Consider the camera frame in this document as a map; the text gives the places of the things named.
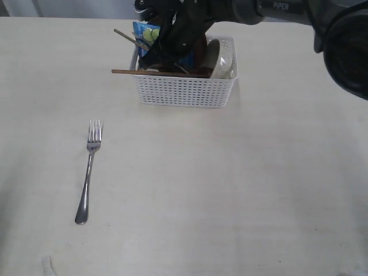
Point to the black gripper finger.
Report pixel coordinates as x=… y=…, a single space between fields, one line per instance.
x=160 y=52

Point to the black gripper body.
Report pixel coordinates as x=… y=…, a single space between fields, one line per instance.
x=189 y=20

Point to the blue Lay's chips bag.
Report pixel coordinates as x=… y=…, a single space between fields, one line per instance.
x=147 y=34

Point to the brown wooden chopstick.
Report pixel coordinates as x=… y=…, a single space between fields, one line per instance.
x=154 y=73
x=136 y=43

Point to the brown wooden plate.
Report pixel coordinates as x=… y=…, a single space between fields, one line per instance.
x=198 y=51

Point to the white ceramic bowl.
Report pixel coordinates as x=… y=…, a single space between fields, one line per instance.
x=218 y=58

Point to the silver metal fork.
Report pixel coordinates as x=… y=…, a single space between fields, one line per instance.
x=94 y=142

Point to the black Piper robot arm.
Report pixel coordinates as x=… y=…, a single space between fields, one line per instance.
x=340 y=30

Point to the white perforated plastic basket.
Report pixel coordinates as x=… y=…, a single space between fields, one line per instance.
x=189 y=92

